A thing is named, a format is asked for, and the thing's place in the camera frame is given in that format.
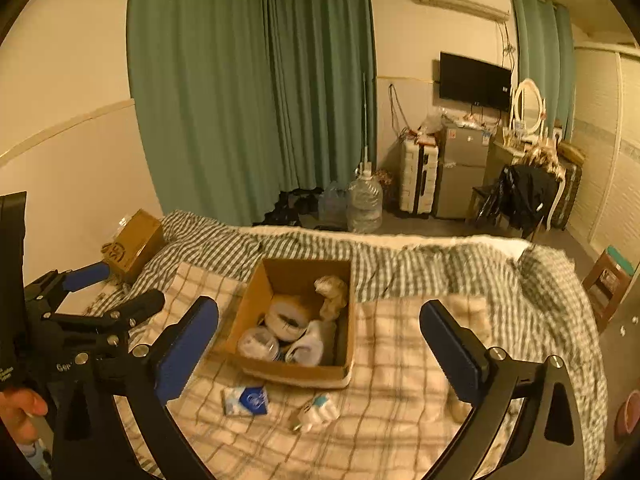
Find white tape roll ring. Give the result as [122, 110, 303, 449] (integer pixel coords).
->
[262, 294, 314, 344]

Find cream lace cloth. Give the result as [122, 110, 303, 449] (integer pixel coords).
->
[314, 275, 348, 322]

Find person left hand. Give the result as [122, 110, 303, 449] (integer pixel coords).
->
[0, 388, 48, 445]

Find beige plaid blanket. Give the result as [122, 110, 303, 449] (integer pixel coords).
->
[132, 263, 470, 479]

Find blue white tissue pack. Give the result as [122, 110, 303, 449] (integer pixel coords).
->
[222, 387, 268, 416]

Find small wooden stool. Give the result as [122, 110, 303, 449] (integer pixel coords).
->
[582, 245, 636, 333]

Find open cardboard box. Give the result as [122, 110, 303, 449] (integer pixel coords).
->
[216, 258, 356, 389]

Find black bag on floor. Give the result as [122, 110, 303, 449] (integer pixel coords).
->
[253, 186, 323, 226]

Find white bear figurine blue star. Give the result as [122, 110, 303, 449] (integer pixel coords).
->
[291, 392, 341, 434]

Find black jacket on chair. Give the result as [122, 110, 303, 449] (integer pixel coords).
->
[497, 164, 559, 238]

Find green curtain left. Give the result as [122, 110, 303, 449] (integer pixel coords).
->
[127, 0, 378, 226]

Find green curtain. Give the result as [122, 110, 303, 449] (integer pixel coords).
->
[512, 0, 576, 139]
[127, 0, 378, 226]

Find large clear water bottle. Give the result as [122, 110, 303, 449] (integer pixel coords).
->
[347, 169, 383, 234]

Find grey mini fridge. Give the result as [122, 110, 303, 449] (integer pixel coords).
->
[435, 119, 491, 220]

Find white suitcase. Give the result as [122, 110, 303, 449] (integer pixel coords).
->
[399, 139, 438, 214]

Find white wardrobe sliding doors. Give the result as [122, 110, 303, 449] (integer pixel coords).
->
[568, 47, 639, 266]

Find white oval mirror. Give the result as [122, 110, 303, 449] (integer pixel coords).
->
[510, 78, 546, 136]

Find green curtain right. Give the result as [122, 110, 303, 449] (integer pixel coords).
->
[512, 0, 576, 139]

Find black wall television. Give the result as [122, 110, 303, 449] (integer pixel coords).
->
[439, 52, 512, 112]

